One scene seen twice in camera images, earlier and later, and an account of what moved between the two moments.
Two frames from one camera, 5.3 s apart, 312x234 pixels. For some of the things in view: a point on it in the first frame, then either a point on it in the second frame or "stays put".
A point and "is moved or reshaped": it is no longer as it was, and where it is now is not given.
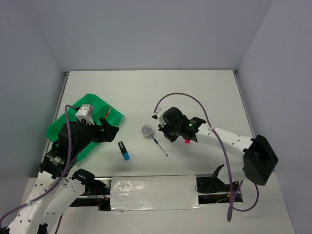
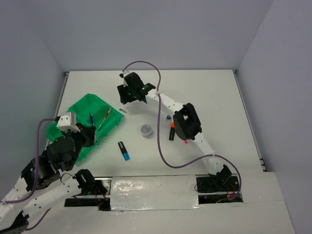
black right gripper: (163, 127) -> (123, 95)
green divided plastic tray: (102, 109) stays put
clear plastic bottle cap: (146, 130) stays put
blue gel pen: (156, 142) is moved or reshaped
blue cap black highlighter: (125, 153) stays put
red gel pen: (108, 112) stays put
